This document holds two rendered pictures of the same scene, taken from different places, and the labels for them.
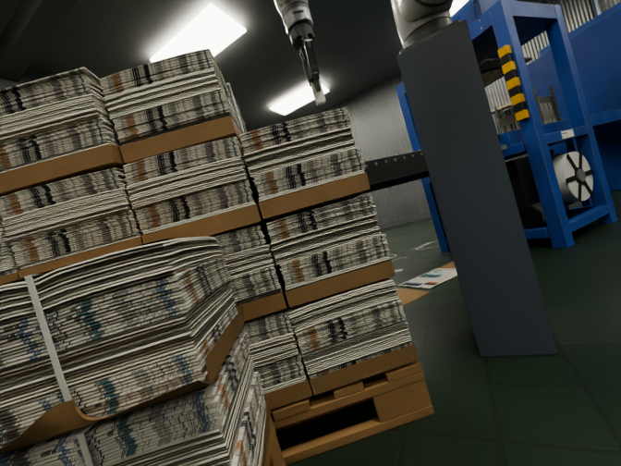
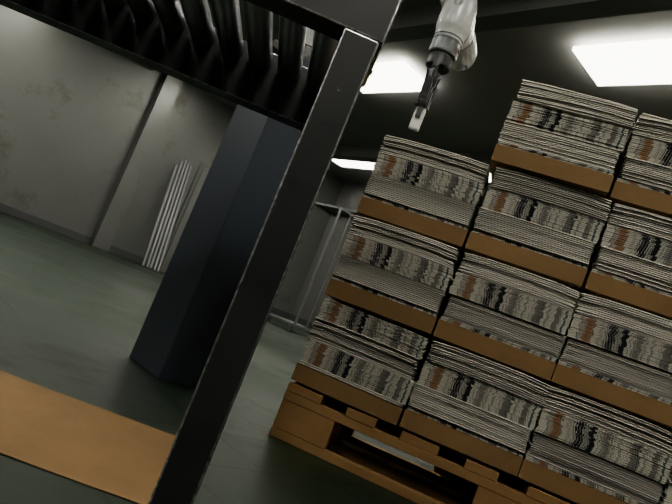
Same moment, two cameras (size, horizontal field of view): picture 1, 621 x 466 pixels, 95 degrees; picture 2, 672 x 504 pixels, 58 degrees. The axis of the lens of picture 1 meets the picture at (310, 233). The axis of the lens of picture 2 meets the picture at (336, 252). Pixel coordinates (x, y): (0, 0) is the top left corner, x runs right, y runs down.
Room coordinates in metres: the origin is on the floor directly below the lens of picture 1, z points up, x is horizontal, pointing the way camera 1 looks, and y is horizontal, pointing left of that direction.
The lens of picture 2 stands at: (2.56, 0.35, 0.32)
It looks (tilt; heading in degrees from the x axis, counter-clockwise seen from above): 6 degrees up; 199
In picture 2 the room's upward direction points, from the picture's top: 22 degrees clockwise
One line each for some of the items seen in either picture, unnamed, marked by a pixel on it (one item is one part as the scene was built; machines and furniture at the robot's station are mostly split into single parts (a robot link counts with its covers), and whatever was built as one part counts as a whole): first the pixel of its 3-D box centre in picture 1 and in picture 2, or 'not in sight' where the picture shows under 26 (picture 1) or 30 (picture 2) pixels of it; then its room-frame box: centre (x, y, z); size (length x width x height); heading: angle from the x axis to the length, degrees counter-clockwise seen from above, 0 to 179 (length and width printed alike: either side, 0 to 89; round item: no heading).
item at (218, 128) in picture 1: (189, 148); not in sight; (0.79, 0.25, 0.86); 0.29 x 0.16 x 0.04; 92
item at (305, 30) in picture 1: (304, 44); (436, 71); (0.92, -0.15, 1.12); 0.08 x 0.07 x 0.09; 4
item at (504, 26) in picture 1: (530, 126); not in sight; (1.77, -1.50, 0.77); 0.09 x 0.09 x 1.55; 24
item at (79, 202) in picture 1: (194, 308); (546, 365); (0.88, 0.41, 0.42); 1.17 x 0.39 x 0.83; 94
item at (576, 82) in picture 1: (578, 116); not in sight; (2.01, -2.05, 0.77); 0.09 x 0.09 x 1.55; 24
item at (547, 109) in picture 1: (528, 119); not in sight; (2.52, -2.12, 0.93); 0.38 x 0.30 x 0.26; 114
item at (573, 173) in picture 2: not in sight; (548, 177); (1.01, 0.26, 0.86); 0.29 x 0.16 x 0.04; 92
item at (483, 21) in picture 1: (468, 57); not in sight; (2.29, -1.60, 1.50); 0.94 x 0.68 x 0.10; 24
